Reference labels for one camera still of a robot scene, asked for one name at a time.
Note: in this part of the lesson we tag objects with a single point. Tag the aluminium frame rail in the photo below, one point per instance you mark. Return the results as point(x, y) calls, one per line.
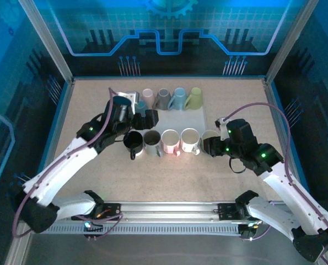
point(57, 132)
point(272, 95)

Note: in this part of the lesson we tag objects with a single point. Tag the round grey mug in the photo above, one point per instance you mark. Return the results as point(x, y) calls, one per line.
point(151, 150)

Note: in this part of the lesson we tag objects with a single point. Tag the black mug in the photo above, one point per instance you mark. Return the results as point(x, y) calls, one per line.
point(133, 140)

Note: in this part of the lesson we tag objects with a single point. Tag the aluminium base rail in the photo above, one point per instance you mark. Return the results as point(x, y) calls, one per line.
point(166, 211)

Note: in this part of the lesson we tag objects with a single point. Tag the aluminium frame post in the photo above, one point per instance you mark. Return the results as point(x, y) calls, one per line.
point(290, 38)
point(42, 36)

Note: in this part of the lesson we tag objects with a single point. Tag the white faceted mug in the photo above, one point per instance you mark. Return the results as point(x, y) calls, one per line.
point(190, 147)

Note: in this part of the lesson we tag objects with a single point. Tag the dark grey faceted mug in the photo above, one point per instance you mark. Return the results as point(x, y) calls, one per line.
point(163, 98)

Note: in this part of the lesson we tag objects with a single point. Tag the grey plastic tray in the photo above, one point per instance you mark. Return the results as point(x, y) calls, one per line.
point(180, 118)

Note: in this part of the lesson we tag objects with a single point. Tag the yellow-green mug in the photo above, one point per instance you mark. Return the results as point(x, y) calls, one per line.
point(194, 98)

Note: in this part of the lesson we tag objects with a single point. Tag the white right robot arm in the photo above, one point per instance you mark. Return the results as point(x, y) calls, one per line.
point(287, 198)

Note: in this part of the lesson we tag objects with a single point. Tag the teal blue mug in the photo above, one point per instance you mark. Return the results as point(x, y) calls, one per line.
point(141, 106)

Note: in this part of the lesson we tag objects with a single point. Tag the pale pink mug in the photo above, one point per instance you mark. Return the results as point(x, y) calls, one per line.
point(148, 96)

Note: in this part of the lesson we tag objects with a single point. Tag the light blue mug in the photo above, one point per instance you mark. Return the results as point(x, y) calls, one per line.
point(178, 98)

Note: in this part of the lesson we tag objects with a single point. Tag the salmon pink faceted mug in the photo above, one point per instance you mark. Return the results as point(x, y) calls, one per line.
point(169, 149)

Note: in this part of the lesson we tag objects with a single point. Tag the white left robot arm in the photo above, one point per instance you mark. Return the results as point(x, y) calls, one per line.
point(64, 171)

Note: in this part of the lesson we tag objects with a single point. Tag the dark green mug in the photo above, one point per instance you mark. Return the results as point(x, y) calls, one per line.
point(210, 134)

